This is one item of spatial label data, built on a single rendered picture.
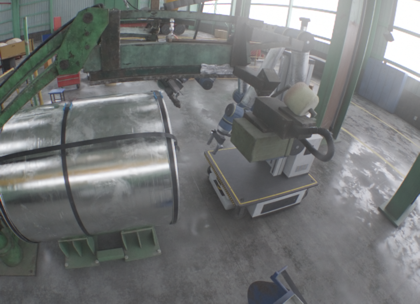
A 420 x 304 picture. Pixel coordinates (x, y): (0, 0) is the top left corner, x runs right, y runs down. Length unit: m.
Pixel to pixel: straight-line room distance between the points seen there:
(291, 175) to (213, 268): 1.40
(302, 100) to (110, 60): 0.75
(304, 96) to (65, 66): 0.94
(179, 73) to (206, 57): 0.15
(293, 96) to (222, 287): 1.75
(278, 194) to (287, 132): 1.74
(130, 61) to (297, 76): 1.17
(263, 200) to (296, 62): 1.40
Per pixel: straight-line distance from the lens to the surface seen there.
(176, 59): 1.01
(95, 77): 1.01
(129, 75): 1.00
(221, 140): 1.69
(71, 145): 1.38
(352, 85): 4.78
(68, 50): 1.01
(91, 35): 0.96
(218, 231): 2.43
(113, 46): 0.96
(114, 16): 0.95
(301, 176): 2.87
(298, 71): 1.68
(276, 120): 0.81
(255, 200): 2.32
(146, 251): 2.26
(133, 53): 0.98
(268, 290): 1.32
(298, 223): 2.78
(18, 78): 1.18
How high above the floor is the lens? 1.97
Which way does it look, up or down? 33 degrees down
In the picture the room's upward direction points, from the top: 7 degrees clockwise
